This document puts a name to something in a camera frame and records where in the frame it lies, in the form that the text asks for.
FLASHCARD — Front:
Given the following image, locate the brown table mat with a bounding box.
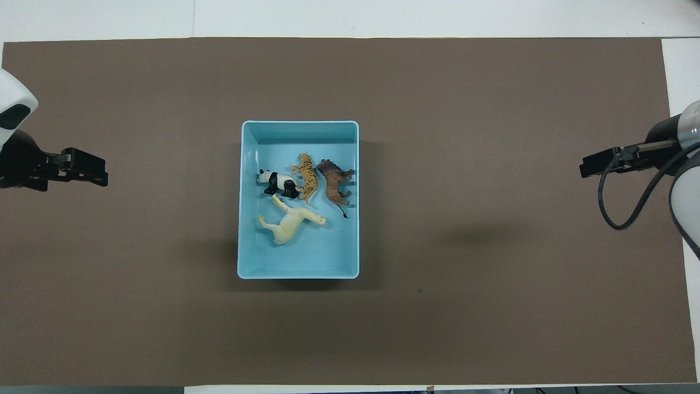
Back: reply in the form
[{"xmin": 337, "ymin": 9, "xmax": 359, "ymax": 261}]
[{"xmin": 0, "ymin": 37, "xmax": 698, "ymax": 387}]

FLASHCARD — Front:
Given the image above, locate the light blue storage box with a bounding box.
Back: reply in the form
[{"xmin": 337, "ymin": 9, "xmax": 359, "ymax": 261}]
[{"xmin": 237, "ymin": 120, "xmax": 360, "ymax": 280}]

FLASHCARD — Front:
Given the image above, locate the black white panda toy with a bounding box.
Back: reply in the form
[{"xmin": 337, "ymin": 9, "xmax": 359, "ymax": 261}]
[{"xmin": 256, "ymin": 169, "xmax": 301, "ymax": 200}]

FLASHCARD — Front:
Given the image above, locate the cream llama toy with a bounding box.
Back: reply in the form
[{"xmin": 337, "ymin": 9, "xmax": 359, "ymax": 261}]
[{"xmin": 256, "ymin": 193, "xmax": 328, "ymax": 246}]

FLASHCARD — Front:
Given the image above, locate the brown lion toy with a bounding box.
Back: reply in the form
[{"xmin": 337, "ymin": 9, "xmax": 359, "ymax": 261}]
[{"xmin": 316, "ymin": 158, "xmax": 354, "ymax": 219}]

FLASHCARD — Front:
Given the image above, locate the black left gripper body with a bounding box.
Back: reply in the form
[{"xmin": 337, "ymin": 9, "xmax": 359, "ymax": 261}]
[{"xmin": 0, "ymin": 130, "xmax": 64, "ymax": 192}]

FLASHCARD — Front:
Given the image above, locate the orange striped tiger toy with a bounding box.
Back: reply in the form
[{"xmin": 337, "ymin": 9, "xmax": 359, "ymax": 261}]
[{"xmin": 289, "ymin": 152, "xmax": 319, "ymax": 206}]

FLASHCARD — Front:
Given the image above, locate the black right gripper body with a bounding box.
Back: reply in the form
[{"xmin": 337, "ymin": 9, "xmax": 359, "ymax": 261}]
[{"xmin": 634, "ymin": 113, "xmax": 685, "ymax": 160}]

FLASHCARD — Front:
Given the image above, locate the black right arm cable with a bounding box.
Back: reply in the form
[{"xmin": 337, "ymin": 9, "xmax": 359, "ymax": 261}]
[{"xmin": 597, "ymin": 141, "xmax": 700, "ymax": 231}]

